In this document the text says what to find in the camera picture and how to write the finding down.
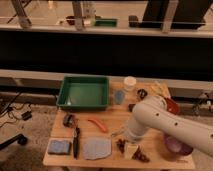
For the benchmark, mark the red bowl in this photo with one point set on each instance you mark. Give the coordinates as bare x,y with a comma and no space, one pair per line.
170,105

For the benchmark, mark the orange carrot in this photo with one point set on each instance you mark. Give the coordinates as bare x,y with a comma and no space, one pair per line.
99,124

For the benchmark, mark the green background box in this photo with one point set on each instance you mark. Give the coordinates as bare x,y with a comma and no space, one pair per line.
104,22

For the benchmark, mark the white lidded jar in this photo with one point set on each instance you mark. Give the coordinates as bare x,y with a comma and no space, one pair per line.
129,83

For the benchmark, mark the blue sponge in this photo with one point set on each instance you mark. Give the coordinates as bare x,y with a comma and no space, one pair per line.
59,147

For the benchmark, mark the black power adapter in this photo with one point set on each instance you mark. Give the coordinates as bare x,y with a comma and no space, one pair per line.
27,115

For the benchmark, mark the green plastic tray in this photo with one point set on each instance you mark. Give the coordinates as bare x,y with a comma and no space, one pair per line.
84,93

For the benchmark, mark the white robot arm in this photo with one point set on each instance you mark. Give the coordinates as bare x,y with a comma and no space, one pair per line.
152,113

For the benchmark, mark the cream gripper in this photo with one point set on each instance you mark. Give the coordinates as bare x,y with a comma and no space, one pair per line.
129,150

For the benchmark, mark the metal fork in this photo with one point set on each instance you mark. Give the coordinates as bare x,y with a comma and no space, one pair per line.
118,132

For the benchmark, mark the blue plastic cup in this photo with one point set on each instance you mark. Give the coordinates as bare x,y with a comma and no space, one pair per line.
119,96

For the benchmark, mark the wooden sticks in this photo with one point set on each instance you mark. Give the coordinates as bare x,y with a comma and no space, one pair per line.
158,89

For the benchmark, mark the grey blue cloth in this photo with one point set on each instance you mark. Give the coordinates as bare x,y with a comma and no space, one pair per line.
97,148

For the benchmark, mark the black binder clip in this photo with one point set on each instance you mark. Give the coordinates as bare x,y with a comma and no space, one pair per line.
142,93

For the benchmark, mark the purple bowl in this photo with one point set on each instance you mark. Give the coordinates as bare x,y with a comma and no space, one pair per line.
177,147

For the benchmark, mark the dark grape bunch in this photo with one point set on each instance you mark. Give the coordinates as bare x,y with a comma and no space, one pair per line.
139,155

